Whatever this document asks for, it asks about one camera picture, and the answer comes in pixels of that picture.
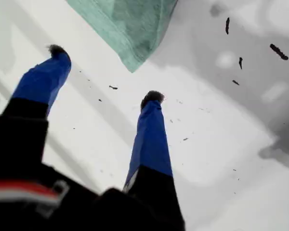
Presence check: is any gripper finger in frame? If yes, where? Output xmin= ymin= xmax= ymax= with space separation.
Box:
xmin=1 ymin=44 xmax=72 ymax=118
xmin=122 ymin=90 xmax=186 ymax=231

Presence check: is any pale green T-shirt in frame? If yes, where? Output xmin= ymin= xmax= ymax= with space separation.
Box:
xmin=65 ymin=0 xmax=179 ymax=73

